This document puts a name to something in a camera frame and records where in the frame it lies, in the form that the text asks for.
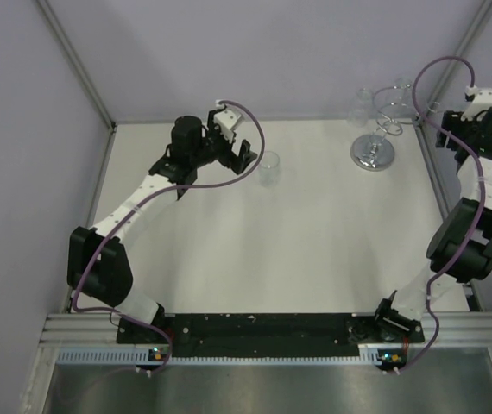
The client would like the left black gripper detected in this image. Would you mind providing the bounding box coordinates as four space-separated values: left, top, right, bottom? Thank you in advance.
191 110 256 174

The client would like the clear patterned wine glass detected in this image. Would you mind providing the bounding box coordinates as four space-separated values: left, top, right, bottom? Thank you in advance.
256 151 281 187

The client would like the chrome wine glass rack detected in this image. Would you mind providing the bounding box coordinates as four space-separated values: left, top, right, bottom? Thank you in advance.
350 84 421 172

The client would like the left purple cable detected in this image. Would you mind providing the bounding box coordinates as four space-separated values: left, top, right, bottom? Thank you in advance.
71 99 267 372

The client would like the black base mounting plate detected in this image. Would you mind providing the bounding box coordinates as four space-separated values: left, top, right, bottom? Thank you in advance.
116 312 426 361

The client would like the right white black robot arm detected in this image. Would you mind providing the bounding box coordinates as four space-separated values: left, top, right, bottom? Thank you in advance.
372 106 492 342

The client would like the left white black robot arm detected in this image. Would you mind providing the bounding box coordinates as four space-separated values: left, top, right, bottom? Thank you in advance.
67 106 258 342

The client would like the grey slotted cable duct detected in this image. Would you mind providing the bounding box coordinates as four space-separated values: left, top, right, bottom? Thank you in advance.
58 343 407 367

